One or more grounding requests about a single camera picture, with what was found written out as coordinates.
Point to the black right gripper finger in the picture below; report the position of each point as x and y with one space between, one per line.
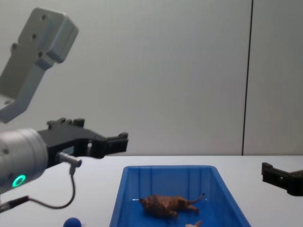
281 178

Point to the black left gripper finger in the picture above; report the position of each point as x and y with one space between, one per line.
66 123
111 144

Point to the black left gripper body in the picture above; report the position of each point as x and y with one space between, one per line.
64 139

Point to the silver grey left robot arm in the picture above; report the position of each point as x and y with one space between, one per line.
21 151

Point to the blue plastic bin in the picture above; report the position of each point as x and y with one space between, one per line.
132 189

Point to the brown toy animal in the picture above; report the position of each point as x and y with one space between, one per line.
163 203

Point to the small blue ball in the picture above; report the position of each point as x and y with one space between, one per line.
73 222

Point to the small pale toy piece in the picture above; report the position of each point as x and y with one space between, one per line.
194 224

